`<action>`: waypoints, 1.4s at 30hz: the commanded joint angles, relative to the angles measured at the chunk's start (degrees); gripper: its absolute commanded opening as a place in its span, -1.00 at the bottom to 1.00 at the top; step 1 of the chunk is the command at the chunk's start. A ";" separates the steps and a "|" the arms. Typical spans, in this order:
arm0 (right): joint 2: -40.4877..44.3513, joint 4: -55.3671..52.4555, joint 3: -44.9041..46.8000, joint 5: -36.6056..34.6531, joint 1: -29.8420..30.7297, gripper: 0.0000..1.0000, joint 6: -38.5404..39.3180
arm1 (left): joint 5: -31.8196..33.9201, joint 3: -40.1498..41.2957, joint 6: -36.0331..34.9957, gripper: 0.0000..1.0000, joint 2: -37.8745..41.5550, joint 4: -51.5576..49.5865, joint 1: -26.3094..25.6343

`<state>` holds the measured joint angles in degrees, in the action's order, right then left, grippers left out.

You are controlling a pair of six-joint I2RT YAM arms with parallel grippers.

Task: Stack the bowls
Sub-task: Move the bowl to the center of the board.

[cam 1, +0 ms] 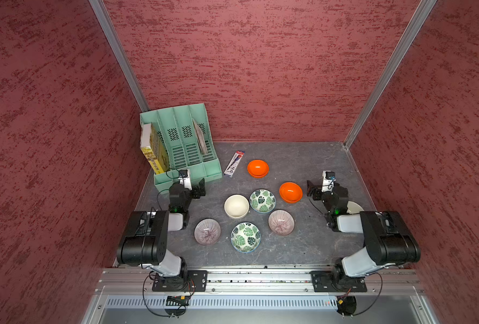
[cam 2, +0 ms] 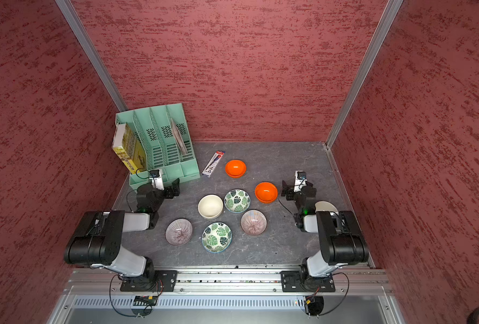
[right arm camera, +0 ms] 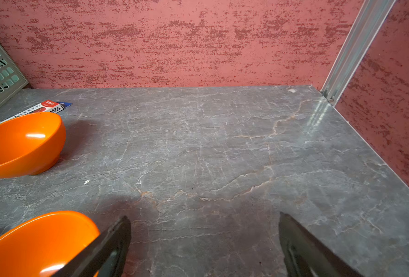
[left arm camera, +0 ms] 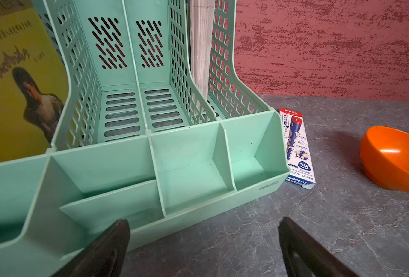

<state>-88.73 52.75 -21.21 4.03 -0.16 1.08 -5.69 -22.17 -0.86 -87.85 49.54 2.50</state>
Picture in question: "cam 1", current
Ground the green leaf bowl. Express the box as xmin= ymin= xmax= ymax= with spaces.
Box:
xmin=249 ymin=189 xmax=277 ymax=213
xmin=231 ymin=222 xmax=261 ymax=253

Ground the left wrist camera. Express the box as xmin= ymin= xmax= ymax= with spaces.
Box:
xmin=178 ymin=170 xmax=192 ymax=190

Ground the purple striped bowl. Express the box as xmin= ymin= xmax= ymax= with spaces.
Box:
xmin=194 ymin=218 xmax=221 ymax=246
xmin=268 ymin=210 xmax=295 ymax=236

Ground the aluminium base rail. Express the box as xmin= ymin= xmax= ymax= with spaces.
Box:
xmin=95 ymin=265 xmax=425 ymax=296

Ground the grey folder in organizer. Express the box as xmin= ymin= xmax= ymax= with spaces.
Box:
xmin=192 ymin=120 xmax=208 ymax=155

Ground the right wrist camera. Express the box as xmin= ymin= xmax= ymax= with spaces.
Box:
xmin=321 ymin=171 xmax=336 ymax=193

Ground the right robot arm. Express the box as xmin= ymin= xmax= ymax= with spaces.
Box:
xmin=306 ymin=181 xmax=420 ymax=292

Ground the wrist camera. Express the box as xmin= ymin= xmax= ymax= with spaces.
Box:
xmin=321 ymin=171 xmax=336 ymax=193
xmin=178 ymin=170 xmax=192 ymax=190

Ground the cream bowl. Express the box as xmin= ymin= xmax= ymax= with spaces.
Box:
xmin=347 ymin=201 xmax=364 ymax=215
xmin=224 ymin=194 xmax=250 ymax=220

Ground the orange bowl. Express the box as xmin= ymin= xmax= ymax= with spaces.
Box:
xmin=247 ymin=159 xmax=269 ymax=178
xmin=279 ymin=182 xmax=303 ymax=204

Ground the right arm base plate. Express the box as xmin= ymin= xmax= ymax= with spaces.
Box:
xmin=311 ymin=271 xmax=367 ymax=293

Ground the pen blister pack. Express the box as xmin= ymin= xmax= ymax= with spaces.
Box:
xmin=223 ymin=151 xmax=245 ymax=178

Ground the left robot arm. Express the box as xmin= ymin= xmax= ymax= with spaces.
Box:
xmin=116 ymin=180 xmax=206 ymax=291

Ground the green file organizer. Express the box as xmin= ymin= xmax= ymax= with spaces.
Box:
xmin=140 ymin=103 xmax=223 ymax=193

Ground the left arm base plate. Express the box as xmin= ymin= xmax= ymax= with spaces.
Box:
xmin=149 ymin=270 xmax=208 ymax=293

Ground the yellow book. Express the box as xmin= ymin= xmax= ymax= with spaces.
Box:
xmin=140 ymin=124 xmax=169 ymax=174

